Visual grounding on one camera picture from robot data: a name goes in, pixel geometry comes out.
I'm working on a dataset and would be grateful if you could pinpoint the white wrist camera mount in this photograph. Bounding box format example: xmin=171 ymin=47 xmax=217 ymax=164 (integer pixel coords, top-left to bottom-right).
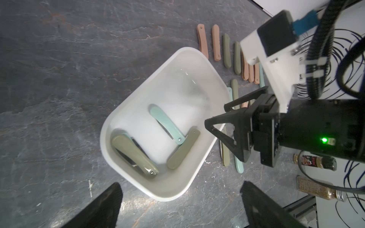
xmin=240 ymin=9 xmax=320 ymax=113

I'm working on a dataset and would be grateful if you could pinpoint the pink folding fruit knife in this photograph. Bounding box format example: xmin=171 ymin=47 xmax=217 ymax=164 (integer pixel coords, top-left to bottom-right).
xmin=241 ymin=52 xmax=249 ymax=81

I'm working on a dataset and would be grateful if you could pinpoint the spice jar black cap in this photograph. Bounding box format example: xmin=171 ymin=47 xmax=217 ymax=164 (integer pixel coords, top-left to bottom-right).
xmin=301 ymin=155 xmax=337 ymax=171

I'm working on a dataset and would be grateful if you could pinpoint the olive folding knife top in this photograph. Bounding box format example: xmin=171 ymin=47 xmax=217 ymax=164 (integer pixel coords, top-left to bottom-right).
xmin=231 ymin=79 xmax=239 ymax=101

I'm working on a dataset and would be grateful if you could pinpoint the long teal knife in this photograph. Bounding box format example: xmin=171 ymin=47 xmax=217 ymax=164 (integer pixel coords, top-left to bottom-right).
xmin=234 ymin=156 xmax=244 ymax=174

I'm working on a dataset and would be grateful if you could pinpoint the teal folding fruit knife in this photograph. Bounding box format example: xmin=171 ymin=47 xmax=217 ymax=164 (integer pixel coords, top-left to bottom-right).
xmin=259 ymin=63 xmax=265 ymax=88

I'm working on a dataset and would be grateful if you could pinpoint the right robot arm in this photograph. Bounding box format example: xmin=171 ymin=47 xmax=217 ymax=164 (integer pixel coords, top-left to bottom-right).
xmin=204 ymin=1 xmax=365 ymax=167

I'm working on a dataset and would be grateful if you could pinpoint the white plastic storage box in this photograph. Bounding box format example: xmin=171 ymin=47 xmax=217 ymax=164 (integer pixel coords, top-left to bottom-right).
xmin=100 ymin=47 xmax=230 ymax=201

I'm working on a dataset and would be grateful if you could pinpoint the glass spice jar silver cap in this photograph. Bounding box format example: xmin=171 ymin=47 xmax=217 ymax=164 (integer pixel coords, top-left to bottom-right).
xmin=296 ymin=176 xmax=347 ymax=202

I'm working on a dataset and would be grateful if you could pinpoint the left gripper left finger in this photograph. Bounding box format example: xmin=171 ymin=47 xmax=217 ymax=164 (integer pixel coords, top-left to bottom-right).
xmin=63 ymin=182 xmax=123 ymax=228

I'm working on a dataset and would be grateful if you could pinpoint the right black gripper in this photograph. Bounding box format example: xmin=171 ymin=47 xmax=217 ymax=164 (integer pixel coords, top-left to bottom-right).
xmin=204 ymin=86 xmax=280 ymax=168

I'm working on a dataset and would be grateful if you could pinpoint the olive fruit knife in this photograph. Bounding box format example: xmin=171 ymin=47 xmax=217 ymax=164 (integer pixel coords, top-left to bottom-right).
xmin=234 ymin=42 xmax=241 ymax=75

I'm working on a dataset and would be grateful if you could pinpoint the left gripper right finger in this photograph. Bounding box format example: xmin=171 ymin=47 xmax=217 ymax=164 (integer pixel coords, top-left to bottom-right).
xmin=240 ymin=181 xmax=304 ymax=228

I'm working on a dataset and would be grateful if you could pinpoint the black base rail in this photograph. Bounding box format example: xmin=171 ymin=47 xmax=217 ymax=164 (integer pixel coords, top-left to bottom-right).
xmin=283 ymin=195 xmax=317 ymax=220

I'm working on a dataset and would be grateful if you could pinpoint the teal knife third row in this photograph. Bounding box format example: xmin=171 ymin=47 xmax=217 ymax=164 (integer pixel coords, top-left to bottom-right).
xmin=149 ymin=104 xmax=185 ymax=145

